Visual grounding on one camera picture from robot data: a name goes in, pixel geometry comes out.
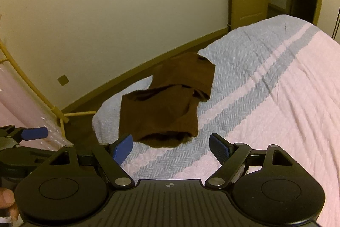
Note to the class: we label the brown knit sweater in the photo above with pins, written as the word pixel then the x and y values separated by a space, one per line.
pixel 159 115

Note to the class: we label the beige wall socket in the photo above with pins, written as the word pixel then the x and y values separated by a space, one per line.
pixel 63 80

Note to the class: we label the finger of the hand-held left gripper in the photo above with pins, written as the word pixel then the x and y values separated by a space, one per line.
pixel 34 133
pixel 46 155

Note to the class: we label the pink and grey striped blanket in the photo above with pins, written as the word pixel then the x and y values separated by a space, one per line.
pixel 265 96

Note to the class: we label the pink plastic sheet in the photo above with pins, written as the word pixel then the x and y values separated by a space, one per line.
pixel 18 99

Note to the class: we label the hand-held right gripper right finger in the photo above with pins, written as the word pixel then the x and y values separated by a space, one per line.
pixel 220 148

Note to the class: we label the person's left hand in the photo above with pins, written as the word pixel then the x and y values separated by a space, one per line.
pixel 6 199

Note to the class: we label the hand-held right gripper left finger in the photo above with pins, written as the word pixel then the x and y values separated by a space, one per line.
pixel 123 149

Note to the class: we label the yellow wooden rack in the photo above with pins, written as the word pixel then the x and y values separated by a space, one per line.
pixel 79 113

